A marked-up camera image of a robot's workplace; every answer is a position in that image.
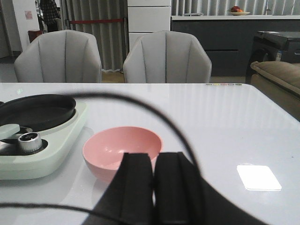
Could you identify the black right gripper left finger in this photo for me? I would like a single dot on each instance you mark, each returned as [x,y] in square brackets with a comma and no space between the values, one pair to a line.
[128,198]

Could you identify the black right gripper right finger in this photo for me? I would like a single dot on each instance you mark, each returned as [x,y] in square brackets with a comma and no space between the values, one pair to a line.
[185,198]

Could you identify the pink plastic bowl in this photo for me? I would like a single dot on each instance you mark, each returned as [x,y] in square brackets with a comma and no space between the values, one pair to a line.
[103,152]

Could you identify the mint green breakfast maker base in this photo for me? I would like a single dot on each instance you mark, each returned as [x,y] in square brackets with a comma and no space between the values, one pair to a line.
[59,142]

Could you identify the silver right control knob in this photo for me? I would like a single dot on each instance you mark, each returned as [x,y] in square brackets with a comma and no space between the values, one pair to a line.
[30,142]

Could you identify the black round frying pan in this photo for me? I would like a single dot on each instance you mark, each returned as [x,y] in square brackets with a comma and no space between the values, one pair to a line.
[38,112]

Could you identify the right grey upholstered chair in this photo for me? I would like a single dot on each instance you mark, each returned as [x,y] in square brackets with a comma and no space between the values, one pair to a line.
[167,57]

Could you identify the grey upholstered chair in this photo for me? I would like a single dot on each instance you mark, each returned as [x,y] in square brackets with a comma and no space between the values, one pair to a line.
[167,57]
[65,56]

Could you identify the beige cushion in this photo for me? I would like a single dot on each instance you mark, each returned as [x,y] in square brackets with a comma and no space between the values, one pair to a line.
[280,81]

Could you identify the left grey upholstered chair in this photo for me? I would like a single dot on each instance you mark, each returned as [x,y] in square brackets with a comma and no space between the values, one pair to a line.
[65,56]

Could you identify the dark grey counter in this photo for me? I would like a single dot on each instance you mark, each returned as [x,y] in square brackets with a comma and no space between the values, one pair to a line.
[228,39]

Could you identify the black appliance box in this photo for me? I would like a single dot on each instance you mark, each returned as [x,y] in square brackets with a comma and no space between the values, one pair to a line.
[274,46]

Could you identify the white cabinet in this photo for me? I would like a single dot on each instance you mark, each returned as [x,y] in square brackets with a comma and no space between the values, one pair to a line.
[147,16]

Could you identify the red barrier tape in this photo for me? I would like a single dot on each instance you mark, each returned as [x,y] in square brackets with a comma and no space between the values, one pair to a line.
[96,21]

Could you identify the red bin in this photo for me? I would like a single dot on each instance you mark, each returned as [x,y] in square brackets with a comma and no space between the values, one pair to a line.
[33,34]

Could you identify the fruit plate on counter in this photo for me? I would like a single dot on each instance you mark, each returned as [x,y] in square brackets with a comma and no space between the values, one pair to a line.
[236,11]

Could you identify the person in plaid shirt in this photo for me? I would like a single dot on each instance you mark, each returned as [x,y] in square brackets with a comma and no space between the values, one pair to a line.
[50,13]

